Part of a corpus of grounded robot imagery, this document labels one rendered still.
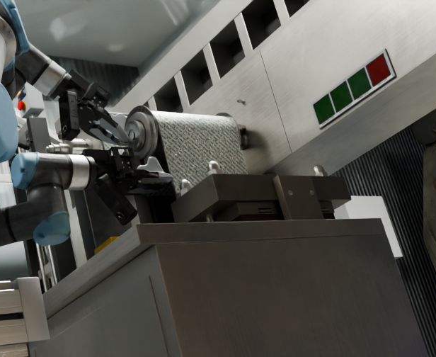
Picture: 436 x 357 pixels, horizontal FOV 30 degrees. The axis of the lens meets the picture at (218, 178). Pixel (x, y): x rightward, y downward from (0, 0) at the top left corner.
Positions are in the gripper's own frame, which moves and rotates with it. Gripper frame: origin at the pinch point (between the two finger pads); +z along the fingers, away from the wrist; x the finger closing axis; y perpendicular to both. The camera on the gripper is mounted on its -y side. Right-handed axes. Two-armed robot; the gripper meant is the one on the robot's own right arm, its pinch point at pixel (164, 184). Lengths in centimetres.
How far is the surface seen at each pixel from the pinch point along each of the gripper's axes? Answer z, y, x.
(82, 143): -3.4, 25.5, 26.4
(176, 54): 31, 55, 21
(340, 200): 34.1, -12.3, -18.3
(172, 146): 4.2, 9.7, -0.8
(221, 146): 19.4, 10.9, -0.4
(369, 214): 425, 143, 305
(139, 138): -2.2, 13.4, 2.4
